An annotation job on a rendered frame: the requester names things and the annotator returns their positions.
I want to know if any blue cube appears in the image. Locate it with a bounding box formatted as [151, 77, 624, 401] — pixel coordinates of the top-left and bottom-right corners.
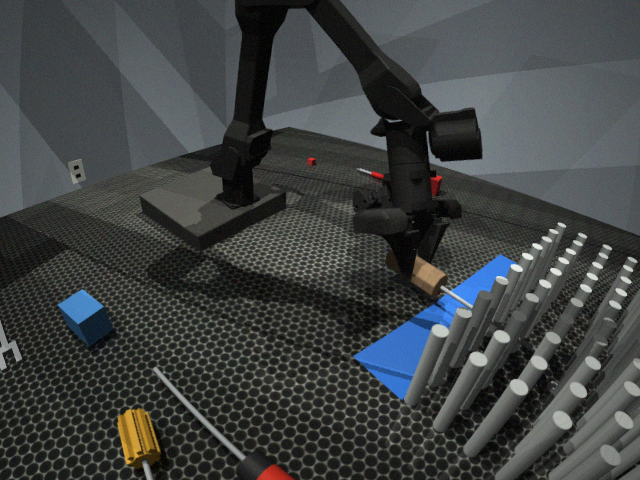
[58, 289, 114, 347]

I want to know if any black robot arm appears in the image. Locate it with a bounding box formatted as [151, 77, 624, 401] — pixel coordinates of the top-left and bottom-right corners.
[210, 0, 483, 210]

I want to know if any blue tape strip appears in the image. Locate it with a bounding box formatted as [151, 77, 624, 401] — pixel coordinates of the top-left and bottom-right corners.
[353, 254, 518, 399]

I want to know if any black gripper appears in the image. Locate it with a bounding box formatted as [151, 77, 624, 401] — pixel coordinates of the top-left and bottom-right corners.
[353, 163, 462, 279]

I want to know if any brown-handled metal rod tool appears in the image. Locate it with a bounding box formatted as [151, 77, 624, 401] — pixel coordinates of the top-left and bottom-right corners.
[385, 249, 537, 353]

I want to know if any red-handled screwdriver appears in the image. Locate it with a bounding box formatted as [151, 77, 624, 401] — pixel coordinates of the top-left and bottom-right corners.
[153, 367, 295, 480]
[358, 169, 383, 179]

